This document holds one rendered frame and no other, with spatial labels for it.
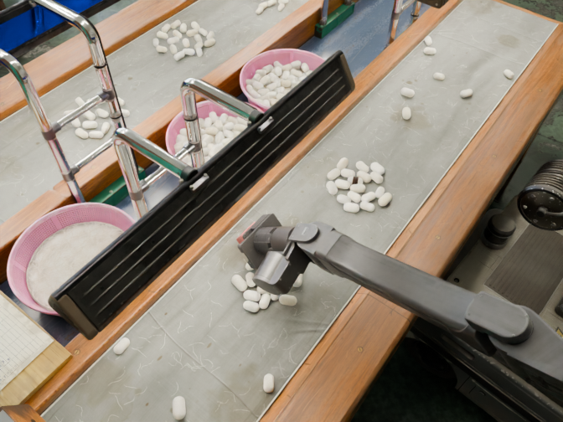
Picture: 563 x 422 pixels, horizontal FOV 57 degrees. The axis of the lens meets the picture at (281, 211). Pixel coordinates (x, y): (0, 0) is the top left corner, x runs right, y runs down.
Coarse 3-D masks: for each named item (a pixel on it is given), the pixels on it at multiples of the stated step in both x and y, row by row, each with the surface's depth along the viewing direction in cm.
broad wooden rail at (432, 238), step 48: (528, 96) 138; (480, 144) 126; (528, 144) 141; (432, 192) 120; (480, 192) 117; (432, 240) 108; (336, 336) 95; (384, 336) 95; (288, 384) 91; (336, 384) 89
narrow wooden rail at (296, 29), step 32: (320, 0) 165; (352, 0) 178; (288, 32) 154; (224, 64) 143; (160, 128) 128; (96, 160) 120; (64, 192) 114; (96, 192) 120; (0, 224) 108; (64, 224) 117; (0, 256) 106
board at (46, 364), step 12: (24, 312) 95; (36, 324) 93; (48, 348) 91; (60, 348) 91; (36, 360) 89; (48, 360) 89; (60, 360) 90; (24, 372) 88; (36, 372) 88; (48, 372) 88; (12, 384) 87; (24, 384) 87; (36, 384) 87; (0, 396) 86; (12, 396) 86; (24, 396) 86
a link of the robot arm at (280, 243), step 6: (282, 228) 94; (288, 228) 93; (294, 228) 92; (276, 234) 94; (282, 234) 92; (288, 234) 91; (276, 240) 93; (282, 240) 92; (288, 240) 91; (276, 246) 94; (282, 246) 92; (288, 246) 91; (276, 252) 92; (282, 252) 91
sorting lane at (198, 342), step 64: (448, 64) 150; (512, 64) 150; (384, 128) 133; (448, 128) 133; (320, 192) 119; (192, 320) 99; (256, 320) 99; (320, 320) 99; (128, 384) 91; (192, 384) 91; (256, 384) 91
